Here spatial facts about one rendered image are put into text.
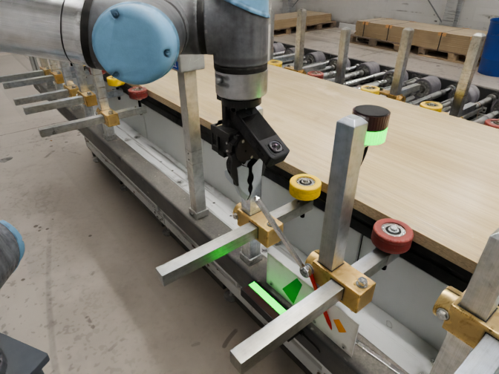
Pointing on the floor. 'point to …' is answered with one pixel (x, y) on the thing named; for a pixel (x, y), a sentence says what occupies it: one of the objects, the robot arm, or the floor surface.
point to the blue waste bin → (491, 51)
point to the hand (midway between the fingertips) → (249, 196)
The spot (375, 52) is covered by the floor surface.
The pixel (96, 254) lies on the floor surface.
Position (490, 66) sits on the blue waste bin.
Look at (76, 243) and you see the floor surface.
